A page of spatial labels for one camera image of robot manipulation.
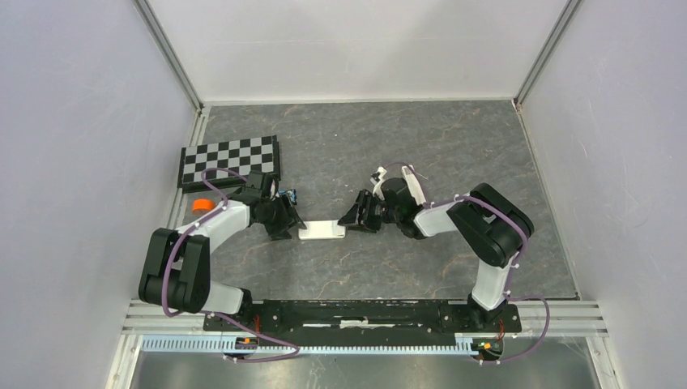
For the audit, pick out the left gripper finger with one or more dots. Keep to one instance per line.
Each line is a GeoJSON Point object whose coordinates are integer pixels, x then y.
{"type": "Point", "coordinates": [277, 233]}
{"type": "Point", "coordinates": [291, 218]}

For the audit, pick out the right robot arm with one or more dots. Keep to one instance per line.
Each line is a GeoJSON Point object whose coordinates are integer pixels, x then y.
{"type": "Point", "coordinates": [496, 230]}

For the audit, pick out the white long remote control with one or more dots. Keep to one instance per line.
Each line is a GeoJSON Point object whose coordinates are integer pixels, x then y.
{"type": "Point", "coordinates": [414, 186]}

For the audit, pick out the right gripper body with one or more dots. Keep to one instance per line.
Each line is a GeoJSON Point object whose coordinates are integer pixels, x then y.
{"type": "Point", "coordinates": [375, 210]}

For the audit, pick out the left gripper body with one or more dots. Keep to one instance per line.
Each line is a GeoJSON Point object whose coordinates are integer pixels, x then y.
{"type": "Point", "coordinates": [275, 214]}

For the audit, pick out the black white checkerboard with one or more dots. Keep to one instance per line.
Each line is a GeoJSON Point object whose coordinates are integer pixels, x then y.
{"type": "Point", "coordinates": [241, 156]}

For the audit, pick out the grey white remote control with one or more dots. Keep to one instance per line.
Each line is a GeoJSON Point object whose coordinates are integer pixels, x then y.
{"type": "Point", "coordinates": [322, 230]}

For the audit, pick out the white slotted cable duct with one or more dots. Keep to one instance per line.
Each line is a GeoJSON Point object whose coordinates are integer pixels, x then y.
{"type": "Point", "coordinates": [231, 345]}

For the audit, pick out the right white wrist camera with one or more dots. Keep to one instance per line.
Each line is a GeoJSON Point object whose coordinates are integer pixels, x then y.
{"type": "Point", "coordinates": [377, 179]}

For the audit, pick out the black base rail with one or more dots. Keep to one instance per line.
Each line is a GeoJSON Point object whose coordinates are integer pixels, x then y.
{"type": "Point", "coordinates": [376, 322]}

